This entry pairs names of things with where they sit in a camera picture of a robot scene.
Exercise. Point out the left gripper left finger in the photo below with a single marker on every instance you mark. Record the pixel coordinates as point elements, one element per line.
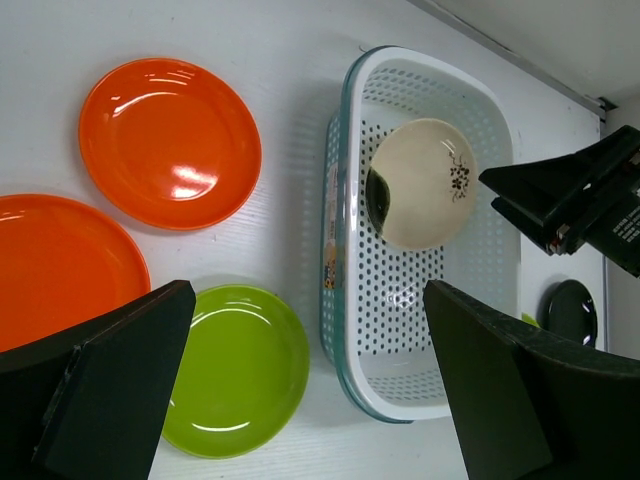
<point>90,402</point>

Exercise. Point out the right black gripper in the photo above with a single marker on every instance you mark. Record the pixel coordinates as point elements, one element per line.
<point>606,213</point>

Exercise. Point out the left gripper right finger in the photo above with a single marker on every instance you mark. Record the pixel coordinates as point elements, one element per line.
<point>529,404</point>

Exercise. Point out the green plate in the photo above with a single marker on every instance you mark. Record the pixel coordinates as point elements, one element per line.
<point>529,320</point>
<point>243,373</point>

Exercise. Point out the black plate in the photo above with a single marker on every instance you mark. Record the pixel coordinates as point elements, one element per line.
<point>568,310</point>

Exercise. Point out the cream floral plate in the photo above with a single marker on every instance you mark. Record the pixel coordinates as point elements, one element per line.
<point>421,185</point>

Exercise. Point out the orange plate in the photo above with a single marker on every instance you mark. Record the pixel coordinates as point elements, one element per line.
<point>62,263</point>
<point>170,144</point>

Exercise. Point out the white perforated plastic bin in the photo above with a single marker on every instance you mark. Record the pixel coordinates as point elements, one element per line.
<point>373,325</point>

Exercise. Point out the aluminium rail back edge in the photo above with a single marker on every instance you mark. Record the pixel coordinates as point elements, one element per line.
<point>434,9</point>

